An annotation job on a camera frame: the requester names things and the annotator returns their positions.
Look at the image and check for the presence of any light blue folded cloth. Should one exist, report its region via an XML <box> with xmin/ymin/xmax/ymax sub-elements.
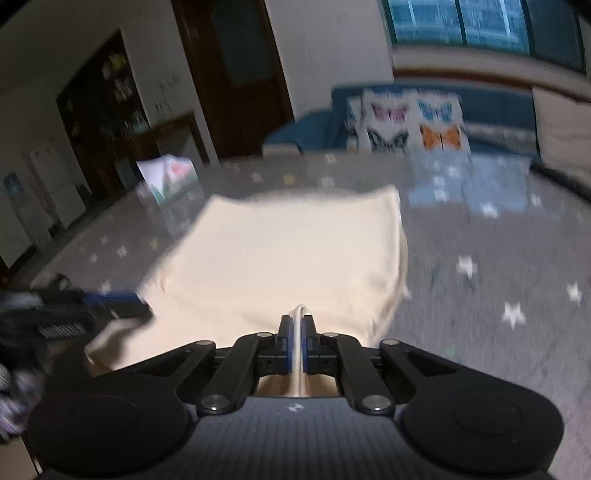
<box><xmin>409</xmin><ymin>154</ymin><xmax>531</xmax><ymax>212</ymax></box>

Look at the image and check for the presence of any grey star-print bed sheet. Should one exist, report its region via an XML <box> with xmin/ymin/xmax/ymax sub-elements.
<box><xmin>28</xmin><ymin>152</ymin><xmax>591</xmax><ymax>480</ymax></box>

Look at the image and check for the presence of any window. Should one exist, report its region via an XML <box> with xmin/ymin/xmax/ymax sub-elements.
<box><xmin>382</xmin><ymin>0</ymin><xmax>588</xmax><ymax>75</ymax></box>

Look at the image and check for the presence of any blue sofa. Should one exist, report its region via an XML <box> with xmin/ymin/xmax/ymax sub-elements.
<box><xmin>262</xmin><ymin>84</ymin><xmax>543</xmax><ymax>169</ymax></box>

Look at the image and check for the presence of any dark wooden bookshelf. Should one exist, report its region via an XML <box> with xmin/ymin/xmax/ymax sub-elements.
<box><xmin>55</xmin><ymin>28</ymin><xmax>151</xmax><ymax>199</ymax></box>

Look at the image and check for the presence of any cream cushion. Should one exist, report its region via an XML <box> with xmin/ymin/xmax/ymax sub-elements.
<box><xmin>532</xmin><ymin>87</ymin><xmax>591</xmax><ymax>185</ymax></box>

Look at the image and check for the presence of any dark wooden door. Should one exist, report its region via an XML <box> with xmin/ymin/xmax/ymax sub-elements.
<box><xmin>172</xmin><ymin>0</ymin><xmax>296</xmax><ymax>160</ymax></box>

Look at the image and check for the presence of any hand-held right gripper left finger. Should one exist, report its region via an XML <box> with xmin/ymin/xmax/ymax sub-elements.
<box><xmin>135</xmin><ymin>315</ymin><xmax>296</xmax><ymax>415</ymax></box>

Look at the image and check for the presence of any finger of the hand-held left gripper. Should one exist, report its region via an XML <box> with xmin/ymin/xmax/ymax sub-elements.
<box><xmin>44</xmin><ymin>288</ymin><xmax>153</xmax><ymax>324</ymax></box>

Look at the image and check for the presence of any white tissue box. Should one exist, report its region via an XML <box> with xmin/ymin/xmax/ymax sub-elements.
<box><xmin>136</xmin><ymin>155</ymin><xmax>198</xmax><ymax>204</ymax></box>

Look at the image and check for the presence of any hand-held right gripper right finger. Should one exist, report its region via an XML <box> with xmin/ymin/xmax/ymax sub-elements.
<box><xmin>299</xmin><ymin>314</ymin><xmax>462</xmax><ymax>415</ymax></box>

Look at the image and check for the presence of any cream cloth garment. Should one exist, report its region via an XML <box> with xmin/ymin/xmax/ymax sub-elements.
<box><xmin>84</xmin><ymin>185</ymin><xmax>411</xmax><ymax>398</ymax></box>

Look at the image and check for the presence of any white cabinet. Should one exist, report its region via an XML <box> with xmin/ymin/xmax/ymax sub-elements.
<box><xmin>21</xmin><ymin>141</ymin><xmax>86</xmax><ymax>232</ymax></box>

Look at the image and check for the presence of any butterfly print pillow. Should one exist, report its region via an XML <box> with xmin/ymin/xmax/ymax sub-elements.
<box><xmin>345</xmin><ymin>89</ymin><xmax>472</xmax><ymax>154</ymax></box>

